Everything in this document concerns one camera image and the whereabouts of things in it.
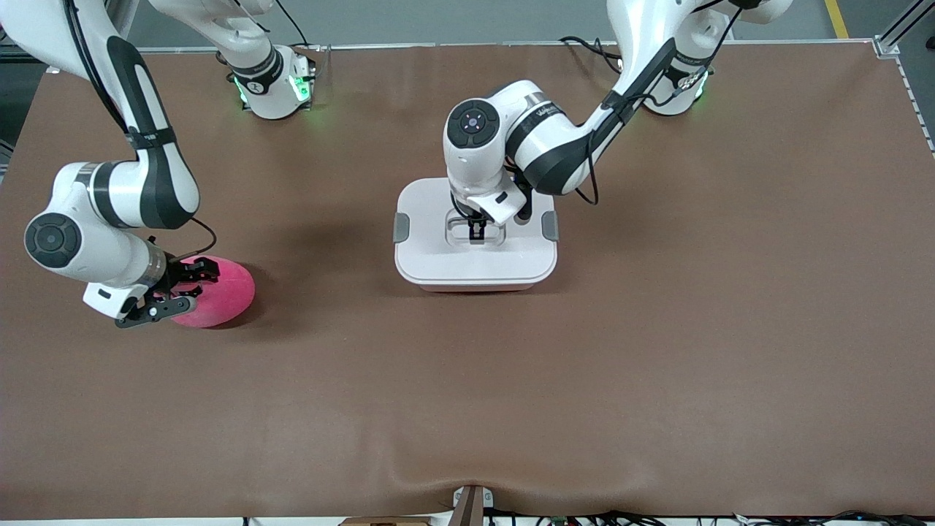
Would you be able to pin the silver table edge rail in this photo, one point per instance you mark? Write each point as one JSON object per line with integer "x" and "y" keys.
{"x": 438, "y": 45}

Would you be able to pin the pink translucent plastic box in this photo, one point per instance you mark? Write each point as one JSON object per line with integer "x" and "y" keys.
{"x": 475, "y": 288}

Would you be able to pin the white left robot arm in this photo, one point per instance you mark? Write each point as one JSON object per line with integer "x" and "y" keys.
{"x": 555, "y": 139}

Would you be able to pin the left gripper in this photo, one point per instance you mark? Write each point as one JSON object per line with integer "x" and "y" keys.
{"x": 477, "y": 222}

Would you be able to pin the brown cardboard piece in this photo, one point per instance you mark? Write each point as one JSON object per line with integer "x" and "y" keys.
{"x": 383, "y": 522}

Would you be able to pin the white box lid grey latches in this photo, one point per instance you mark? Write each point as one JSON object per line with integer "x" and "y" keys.
{"x": 431, "y": 256}

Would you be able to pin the metal table clamp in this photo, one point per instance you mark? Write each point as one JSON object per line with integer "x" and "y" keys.
{"x": 471, "y": 508}

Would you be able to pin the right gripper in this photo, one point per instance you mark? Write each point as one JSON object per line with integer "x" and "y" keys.
{"x": 177, "y": 275}

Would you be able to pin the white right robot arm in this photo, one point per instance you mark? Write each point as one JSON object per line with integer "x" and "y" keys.
{"x": 80, "y": 256}

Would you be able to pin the brown table mat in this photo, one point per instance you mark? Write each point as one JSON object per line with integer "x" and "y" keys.
{"x": 467, "y": 402}

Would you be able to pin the pink plush toy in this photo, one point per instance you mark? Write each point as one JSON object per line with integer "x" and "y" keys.
{"x": 226, "y": 292}

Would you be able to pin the aluminium frame with corner bracket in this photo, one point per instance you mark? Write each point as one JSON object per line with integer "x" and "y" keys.
{"x": 54, "y": 68}
{"x": 886, "y": 47}

